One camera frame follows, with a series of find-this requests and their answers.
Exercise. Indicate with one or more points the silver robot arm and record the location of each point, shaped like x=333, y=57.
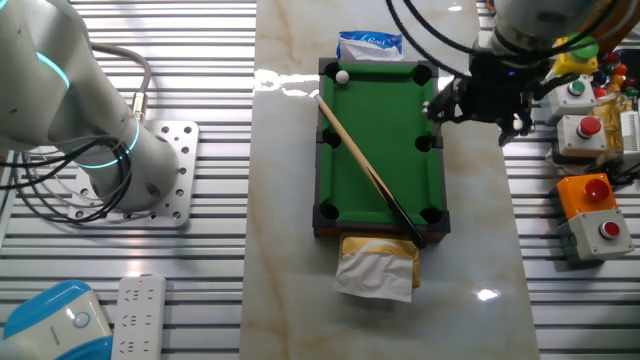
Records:
x=50, y=100

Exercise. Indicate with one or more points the green ball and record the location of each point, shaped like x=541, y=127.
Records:
x=633, y=92
x=606, y=70

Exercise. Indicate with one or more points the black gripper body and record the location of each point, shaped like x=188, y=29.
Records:
x=495, y=92

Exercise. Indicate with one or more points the grey box flat red button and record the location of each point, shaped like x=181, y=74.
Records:
x=595, y=237

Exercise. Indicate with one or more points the white power strip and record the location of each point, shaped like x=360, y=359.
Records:
x=139, y=320

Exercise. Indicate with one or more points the white cue ball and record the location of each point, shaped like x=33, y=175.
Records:
x=342, y=76

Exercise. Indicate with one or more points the grey box green button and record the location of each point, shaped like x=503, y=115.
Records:
x=572, y=97

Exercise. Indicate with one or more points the orange box red mushroom button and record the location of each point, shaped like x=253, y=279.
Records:
x=585, y=195

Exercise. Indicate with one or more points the wooden pool cue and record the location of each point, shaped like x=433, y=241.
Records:
x=360, y=155

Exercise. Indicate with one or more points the gold tissue pack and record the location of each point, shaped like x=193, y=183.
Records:
x=375, y=265

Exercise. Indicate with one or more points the orange ball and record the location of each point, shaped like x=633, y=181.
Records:
x=613, y=88
x=618, y=80

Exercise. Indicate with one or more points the yellow box green mushroom button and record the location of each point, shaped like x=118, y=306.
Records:
x=575, y=62

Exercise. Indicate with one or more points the brown cardboard box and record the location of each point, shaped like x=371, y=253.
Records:
x=627, y=17

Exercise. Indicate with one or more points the blue tissue pack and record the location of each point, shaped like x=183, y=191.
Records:
x=370, y=46

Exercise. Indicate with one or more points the blue ball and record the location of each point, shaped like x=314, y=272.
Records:
x=598, y=78

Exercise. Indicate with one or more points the gold foil bag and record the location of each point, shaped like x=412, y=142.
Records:
x=612, y=117

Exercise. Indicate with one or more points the grey box red mushroom button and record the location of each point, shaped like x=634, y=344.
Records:
x=580, y=135

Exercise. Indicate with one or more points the white ridged plastic block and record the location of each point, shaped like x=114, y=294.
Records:
x=631, y=135

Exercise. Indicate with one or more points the blue and white device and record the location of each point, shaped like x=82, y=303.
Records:
x=50, y=325

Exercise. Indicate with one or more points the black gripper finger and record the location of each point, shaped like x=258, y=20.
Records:
x=450, y=112
x=456, y=91

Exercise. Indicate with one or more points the mini green pool table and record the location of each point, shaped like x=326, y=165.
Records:
x=395, y=150

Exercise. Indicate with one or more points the dark red ball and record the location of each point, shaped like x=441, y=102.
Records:
x=630, y=83

